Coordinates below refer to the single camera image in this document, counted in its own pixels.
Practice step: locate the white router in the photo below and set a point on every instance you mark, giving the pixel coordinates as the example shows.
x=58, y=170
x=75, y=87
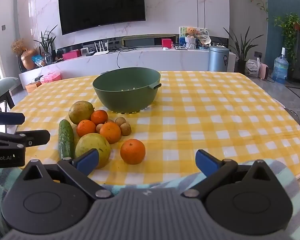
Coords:
x=101, y=52

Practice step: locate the pale green chair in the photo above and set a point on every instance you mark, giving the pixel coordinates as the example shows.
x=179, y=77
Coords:
x=1, y=87

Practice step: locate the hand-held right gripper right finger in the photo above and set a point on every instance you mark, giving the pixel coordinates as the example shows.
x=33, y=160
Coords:
x=205, y=162

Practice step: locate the small white desk clock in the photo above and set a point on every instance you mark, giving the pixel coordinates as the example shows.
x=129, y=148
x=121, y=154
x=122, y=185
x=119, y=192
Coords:
x=85, y=51

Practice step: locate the large yellow-green citrus fruit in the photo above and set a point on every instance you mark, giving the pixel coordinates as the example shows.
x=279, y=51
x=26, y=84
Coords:
x=80, y=112
x=90, y=142

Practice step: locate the orange cardboard box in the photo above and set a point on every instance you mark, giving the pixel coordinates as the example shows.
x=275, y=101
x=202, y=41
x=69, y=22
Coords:
x=32, y=87

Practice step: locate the blue water jug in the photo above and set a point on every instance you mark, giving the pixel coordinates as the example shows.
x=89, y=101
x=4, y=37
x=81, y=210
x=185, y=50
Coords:
x=280, y=67

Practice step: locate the green soundbar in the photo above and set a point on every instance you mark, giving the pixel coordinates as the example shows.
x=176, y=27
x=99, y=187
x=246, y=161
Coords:
x=145, y=40

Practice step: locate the pink flat box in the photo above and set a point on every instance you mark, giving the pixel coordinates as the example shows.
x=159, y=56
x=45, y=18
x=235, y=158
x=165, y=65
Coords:
x=71, y=55

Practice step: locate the green plastic bowl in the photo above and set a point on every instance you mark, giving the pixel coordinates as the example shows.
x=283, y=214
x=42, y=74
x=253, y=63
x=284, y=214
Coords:
x=125, y=97

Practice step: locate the copper round vase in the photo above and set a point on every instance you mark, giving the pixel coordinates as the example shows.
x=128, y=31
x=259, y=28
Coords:
x=28, y=60

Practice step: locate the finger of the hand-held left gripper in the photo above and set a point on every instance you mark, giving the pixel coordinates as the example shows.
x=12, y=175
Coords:
x=32, y=137
x=10, y=118

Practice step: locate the white plastic bag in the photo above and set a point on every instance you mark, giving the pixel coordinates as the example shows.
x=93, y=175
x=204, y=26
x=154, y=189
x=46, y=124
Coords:
x=252, y=67

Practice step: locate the beige hat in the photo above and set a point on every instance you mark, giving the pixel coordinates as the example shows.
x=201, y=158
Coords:
x=205, y=41

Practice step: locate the long-leaf plant in black pot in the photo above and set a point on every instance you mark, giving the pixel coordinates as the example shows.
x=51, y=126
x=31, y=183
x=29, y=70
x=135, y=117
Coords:
x=241, y=55

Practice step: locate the colourful picture board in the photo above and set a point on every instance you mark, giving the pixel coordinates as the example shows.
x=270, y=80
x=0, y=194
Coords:
x=183, y=36

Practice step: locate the pink plastic storage case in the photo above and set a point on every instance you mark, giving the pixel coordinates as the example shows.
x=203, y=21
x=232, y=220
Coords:
x=50, y=77

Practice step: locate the dried brown flowers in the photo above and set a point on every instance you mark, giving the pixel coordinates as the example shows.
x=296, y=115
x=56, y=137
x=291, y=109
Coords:
x=18, y=46

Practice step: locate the blue snack bag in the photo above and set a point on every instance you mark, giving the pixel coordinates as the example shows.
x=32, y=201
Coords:
x=38, y=60

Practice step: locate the brown teddy bear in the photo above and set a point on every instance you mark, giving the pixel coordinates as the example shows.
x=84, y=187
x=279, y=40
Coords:
x=191, y=32

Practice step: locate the grey-blue trash can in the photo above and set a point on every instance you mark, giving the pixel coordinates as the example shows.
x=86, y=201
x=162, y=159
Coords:
x=218, y=58

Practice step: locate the trailing green pothos plant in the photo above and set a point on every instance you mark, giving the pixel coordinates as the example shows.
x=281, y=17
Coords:
x=288, y=30

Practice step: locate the white marble media console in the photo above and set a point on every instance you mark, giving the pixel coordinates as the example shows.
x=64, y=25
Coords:
x=145, y=60

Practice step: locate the green plant in glass vase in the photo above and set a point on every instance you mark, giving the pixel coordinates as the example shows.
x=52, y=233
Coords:
x=48, y=45

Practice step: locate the black wall television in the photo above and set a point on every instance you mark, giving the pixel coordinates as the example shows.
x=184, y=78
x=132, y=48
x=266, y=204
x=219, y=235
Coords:
x=102, y=5

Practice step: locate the mandarin orange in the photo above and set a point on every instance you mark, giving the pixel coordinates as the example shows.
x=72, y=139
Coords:
x=86, y=128
x=132, y=151
x=99, y=117
x=110, y=133

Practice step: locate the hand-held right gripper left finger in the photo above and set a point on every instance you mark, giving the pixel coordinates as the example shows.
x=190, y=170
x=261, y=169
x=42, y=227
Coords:
x=87, y=160

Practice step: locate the small pink appliance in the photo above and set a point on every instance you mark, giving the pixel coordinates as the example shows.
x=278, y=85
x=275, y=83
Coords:
x=263, y=70

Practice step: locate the teal striped cloth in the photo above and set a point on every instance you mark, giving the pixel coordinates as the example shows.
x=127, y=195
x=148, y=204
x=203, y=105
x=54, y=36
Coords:
x=287, y=180

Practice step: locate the green cucumber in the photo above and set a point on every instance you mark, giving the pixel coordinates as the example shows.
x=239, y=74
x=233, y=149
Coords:
x=66, y=140

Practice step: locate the brown longan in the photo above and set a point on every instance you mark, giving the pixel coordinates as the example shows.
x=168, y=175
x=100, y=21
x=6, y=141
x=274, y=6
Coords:
x=120, y=121
x=109, y=121
x=99, y=128
x=125, y=129

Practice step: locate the red box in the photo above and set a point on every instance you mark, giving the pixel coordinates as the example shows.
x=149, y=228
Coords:
x=166, y=42

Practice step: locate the black wall outlet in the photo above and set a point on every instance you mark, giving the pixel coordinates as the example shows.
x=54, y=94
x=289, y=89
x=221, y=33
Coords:
x=258, y=54

